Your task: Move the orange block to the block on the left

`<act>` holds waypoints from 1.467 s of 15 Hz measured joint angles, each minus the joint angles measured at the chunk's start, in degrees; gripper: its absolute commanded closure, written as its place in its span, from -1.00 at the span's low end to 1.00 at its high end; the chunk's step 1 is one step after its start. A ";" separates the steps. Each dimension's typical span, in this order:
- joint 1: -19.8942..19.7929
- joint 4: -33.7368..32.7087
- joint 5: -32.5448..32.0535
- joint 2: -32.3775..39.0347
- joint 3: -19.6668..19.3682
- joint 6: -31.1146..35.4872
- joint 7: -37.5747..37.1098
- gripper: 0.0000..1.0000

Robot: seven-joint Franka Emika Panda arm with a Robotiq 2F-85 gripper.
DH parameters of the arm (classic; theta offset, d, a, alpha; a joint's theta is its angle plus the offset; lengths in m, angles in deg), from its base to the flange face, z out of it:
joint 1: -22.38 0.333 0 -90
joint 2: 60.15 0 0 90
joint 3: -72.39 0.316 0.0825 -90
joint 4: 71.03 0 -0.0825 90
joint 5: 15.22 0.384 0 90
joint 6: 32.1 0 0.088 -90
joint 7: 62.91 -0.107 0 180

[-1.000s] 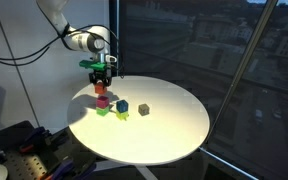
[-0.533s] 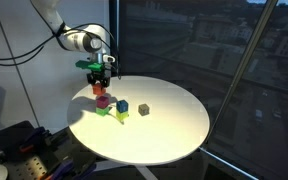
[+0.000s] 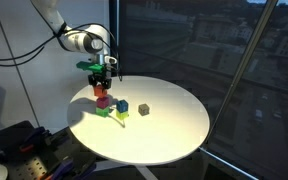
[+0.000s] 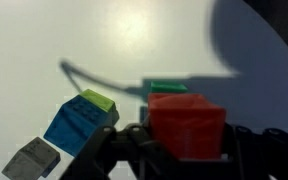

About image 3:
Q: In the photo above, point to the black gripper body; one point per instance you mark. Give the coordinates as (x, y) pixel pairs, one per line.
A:
(100, 77)

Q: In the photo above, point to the orange block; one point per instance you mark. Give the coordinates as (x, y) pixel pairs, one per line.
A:
(100, 91)

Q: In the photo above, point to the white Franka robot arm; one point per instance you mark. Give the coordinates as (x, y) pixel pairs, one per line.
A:
(80, 41)

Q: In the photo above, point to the magenta block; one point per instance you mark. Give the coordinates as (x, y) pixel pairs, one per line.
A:
(103, 102)

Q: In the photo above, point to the blue block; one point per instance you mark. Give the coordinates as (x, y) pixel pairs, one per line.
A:
(122, 106)

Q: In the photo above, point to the green block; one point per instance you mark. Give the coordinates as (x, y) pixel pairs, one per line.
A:
(102, 112)

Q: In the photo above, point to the yellow-green block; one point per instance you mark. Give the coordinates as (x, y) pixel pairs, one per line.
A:
(122, 115)

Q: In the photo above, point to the grey block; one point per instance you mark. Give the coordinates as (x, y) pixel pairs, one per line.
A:
(144, 109)

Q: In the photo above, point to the round white table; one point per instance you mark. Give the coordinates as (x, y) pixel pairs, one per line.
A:
(170, 133)

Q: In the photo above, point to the black pegboard cart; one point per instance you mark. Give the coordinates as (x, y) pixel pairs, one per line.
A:
(4, 136)

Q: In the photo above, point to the grey window mullion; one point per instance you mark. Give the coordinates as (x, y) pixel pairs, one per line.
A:
(240, 71)

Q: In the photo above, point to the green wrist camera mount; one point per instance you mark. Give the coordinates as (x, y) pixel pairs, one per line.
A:
(90, 66)

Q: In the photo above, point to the dark window post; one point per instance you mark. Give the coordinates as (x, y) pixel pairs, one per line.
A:
(114, 20)

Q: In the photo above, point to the window bottom rail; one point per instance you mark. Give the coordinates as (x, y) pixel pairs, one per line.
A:
(227, 163)

